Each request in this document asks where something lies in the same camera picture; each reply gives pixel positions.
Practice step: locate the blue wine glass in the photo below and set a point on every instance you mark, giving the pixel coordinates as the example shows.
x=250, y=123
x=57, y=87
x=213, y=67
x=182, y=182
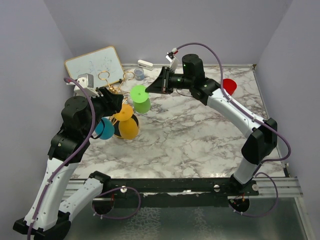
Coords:
x=104, y=130

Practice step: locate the red wine glass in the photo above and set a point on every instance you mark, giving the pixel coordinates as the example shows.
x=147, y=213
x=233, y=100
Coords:
x=229, y=85

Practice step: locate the white whiteboard eraser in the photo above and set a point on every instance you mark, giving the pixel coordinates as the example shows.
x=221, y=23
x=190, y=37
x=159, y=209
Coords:
x=145, y=65

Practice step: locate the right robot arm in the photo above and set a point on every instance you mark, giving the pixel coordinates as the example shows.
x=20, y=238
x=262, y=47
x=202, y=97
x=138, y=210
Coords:
x=260, y=135

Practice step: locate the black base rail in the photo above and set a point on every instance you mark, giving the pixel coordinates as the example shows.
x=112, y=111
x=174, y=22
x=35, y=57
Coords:
x=170, y=192

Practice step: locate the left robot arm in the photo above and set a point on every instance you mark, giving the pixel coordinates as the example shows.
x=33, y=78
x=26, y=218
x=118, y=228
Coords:
x=50, y=217

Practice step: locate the orange wine glass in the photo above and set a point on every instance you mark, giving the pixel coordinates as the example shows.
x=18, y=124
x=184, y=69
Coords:
x=127, y=126

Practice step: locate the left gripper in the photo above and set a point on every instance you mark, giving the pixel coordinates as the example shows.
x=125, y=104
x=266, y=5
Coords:
x=112, y=102

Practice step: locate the green wine glass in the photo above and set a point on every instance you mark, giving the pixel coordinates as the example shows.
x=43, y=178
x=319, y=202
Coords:
x=140, y=98

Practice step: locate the gold wire glass rack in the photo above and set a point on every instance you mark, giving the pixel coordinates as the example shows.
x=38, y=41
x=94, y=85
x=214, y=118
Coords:
x=116, y=88

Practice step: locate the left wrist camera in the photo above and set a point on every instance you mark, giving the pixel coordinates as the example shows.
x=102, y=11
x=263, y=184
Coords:
x=86, y=81

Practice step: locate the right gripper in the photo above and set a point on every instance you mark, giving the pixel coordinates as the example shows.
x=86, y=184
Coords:
x=161, y=85

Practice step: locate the whiteboard with wooden frame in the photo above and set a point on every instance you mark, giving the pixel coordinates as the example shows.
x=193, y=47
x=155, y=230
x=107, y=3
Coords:
x=104, y=64

